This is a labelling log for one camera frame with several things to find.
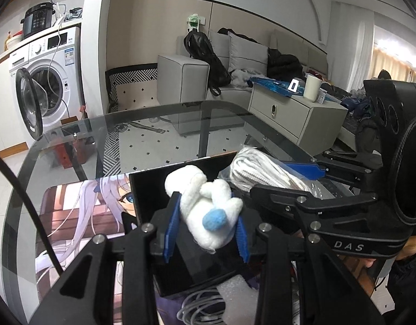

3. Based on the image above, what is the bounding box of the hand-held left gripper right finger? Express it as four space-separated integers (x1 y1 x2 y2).
235 217 386 325

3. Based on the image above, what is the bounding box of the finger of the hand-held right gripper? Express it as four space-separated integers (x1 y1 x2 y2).
283 149 385 185
250 183 379 232

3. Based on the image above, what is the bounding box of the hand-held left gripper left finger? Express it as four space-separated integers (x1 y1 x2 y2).
28 191 181 325

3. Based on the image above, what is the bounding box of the clear bag of cords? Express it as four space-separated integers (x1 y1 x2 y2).
217 145 325 200

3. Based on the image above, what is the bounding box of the white plush toy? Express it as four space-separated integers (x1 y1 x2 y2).
165 165 244 254

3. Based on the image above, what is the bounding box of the black cardboard box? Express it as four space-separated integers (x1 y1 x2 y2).
128 151 357 300

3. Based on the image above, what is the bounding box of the white cable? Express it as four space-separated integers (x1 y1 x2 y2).
176 287 229 325

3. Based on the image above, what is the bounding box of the person's right hand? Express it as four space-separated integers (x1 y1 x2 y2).
363 235 416 269

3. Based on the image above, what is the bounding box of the white foam piece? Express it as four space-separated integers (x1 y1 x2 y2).
216 272 263 309

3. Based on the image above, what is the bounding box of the grey drawer cabinet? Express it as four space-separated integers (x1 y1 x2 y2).
249 81 348 148

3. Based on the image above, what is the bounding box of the pile of dark clothes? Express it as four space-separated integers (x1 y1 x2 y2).
339 89 382 150

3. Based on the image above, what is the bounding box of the white cup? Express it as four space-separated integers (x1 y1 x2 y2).
303 74 322 101

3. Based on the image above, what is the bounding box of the blue plastic packet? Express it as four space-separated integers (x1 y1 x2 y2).
250 76 330 101

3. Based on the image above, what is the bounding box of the printed desk mat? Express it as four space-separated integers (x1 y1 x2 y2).
33 173 381 325

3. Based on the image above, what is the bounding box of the black jacket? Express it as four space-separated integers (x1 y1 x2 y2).
267 48 305 79

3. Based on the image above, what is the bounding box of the grey white cloth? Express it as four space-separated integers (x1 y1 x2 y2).
231 69 260 87

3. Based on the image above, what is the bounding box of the beige curtain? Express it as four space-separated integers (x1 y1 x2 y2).
372 39 416 82

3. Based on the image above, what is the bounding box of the large grey pillow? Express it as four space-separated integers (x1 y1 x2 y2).
227 32 270 76

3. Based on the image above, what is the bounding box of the grey sofa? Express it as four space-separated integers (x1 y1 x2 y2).
156 29 330 137

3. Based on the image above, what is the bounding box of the small grey pillow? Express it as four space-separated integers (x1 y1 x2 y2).
208 29 233 62

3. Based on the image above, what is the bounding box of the black backpack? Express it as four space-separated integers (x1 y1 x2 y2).
183 30 233 97

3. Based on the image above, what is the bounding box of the black white patterned rug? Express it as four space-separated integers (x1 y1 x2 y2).
105 67 158 114

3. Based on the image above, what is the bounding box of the white washing machine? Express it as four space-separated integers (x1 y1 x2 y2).
8 25 85 140

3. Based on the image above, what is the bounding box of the white bowl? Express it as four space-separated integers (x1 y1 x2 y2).
6 34 24 50

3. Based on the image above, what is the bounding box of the black pressure cooker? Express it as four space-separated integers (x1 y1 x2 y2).
21 3 58 40

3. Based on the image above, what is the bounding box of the dark strap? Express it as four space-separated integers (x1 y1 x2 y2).
129 120 165 133

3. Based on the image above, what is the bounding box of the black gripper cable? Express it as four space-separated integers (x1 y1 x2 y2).
0 147 65 275

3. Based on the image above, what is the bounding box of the green white wall holder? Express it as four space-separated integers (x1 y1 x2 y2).
186 13 207 32

